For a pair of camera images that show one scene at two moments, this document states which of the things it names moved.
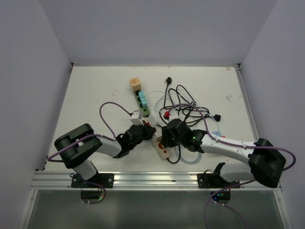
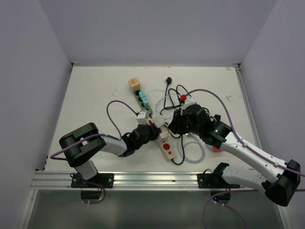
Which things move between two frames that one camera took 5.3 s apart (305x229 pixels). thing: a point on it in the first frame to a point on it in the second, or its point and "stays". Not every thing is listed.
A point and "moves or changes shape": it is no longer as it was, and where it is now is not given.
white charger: (153, 120) moves or changes shape
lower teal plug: (144, 102) stays
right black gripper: (165, 141) to (175, 126)
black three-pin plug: (169, 80) stays
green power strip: (145, 110) stays
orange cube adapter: (136, 84) stays
